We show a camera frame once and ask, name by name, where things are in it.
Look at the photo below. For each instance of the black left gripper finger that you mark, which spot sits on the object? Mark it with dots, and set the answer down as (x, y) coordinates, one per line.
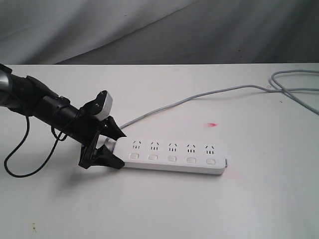
(102, 156)
(110, 129)

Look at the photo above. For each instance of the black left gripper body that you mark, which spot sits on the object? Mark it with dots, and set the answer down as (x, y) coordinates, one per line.
(82, 127)

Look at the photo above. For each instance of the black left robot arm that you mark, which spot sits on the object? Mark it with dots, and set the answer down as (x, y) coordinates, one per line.
(31, 98)

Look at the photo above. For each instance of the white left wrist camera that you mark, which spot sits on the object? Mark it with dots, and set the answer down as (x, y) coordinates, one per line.
(100, 107)

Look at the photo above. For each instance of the white five-outlet power strip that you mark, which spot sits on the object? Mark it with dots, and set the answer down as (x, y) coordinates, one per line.
(171, 155)

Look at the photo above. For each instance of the grey backdrop cloth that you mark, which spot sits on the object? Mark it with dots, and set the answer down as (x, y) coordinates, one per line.
(159, 31)

